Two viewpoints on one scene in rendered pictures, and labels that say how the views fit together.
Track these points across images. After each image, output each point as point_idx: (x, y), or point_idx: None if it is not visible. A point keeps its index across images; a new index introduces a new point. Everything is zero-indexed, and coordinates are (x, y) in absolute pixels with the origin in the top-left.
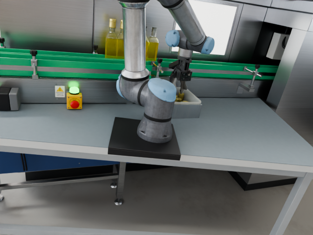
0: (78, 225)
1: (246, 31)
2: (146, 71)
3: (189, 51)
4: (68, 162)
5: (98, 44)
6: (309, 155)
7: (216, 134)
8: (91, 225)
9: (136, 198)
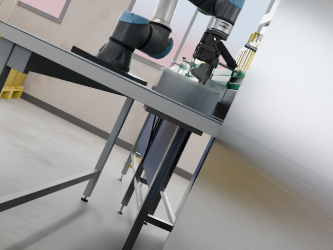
0: (92, 230)
1: None
2: (155, 20)
3: (214, 20)
4: (149, 171)
5: None
6: (26, 31)
7: (107, 69)
8: (89, 234)
9: None
